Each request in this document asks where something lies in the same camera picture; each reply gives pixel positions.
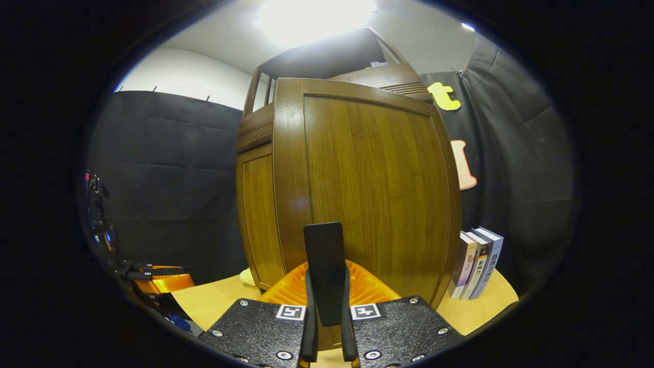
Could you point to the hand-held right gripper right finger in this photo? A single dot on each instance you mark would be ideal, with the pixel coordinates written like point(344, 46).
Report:
point(349, 342)

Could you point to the small ceiling light panel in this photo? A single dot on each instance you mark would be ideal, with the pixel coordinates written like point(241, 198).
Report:
point(468, 27)

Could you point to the pale blue spine book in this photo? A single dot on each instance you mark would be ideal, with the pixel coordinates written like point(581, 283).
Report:
point(493, 260)

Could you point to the large ceiling light panel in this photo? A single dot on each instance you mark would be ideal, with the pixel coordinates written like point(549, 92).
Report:
point(317, 18)

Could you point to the wooden ribbed cabinet drawer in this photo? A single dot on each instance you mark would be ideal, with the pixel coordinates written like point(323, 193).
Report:
point(255, 122)

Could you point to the small white box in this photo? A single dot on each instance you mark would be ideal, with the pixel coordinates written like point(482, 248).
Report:
point(379, 64)

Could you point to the white yellow spine book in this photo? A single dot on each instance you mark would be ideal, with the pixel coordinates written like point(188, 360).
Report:
point(477, 271)

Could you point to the pale round object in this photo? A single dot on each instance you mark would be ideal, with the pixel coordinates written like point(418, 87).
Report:
point(247, 277)

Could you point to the small blue object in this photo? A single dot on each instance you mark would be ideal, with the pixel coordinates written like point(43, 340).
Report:
point(179, 323)

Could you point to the wooden shoe cabinet door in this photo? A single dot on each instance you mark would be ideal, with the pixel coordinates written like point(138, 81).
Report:
point(378, 179)
point(260, 214)

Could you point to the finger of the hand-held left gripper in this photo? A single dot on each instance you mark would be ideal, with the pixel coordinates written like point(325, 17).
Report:
point(163, 284)
point(153, 271)

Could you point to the wooden double-door shoe cabinet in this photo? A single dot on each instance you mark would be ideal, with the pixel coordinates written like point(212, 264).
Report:
point(327, 56)

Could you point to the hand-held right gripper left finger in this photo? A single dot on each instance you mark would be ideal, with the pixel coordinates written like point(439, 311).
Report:
point(308, 342)

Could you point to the pink spine book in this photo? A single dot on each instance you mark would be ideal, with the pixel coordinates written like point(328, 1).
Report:
point(462, 266)

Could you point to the black backdrop cloth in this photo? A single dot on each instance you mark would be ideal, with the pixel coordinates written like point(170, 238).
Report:
point(521, 153)
point(168, 179)

